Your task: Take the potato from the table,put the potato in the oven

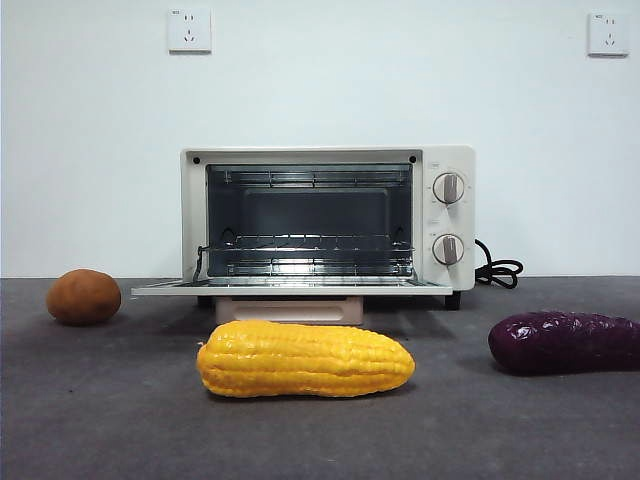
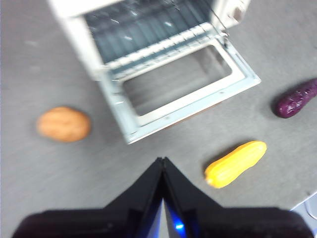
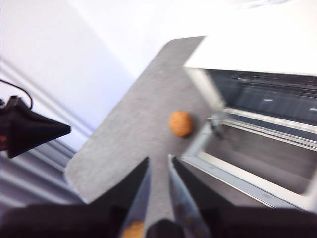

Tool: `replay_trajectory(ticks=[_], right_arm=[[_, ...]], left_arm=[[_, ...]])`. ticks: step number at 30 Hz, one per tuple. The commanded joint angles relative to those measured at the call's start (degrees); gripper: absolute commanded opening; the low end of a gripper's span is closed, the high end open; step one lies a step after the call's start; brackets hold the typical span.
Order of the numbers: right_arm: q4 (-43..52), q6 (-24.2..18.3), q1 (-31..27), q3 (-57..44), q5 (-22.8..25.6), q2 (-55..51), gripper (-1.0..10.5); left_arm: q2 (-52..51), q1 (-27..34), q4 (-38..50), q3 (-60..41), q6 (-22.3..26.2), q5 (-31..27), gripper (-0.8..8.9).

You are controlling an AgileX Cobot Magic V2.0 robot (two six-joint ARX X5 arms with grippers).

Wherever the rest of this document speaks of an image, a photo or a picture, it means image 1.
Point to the glass oven door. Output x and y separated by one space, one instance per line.
300 289

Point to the brown potato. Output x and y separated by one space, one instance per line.
82 297

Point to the white toaster oven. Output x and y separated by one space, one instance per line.
320 157

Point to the beige oven knob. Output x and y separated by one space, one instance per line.
450 189
448 250

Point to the purple sweet potato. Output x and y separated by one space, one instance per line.
565 345

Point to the yellow corn cob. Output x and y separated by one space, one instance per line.
305 360

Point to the white wall socket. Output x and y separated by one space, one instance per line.
608 34
190 31

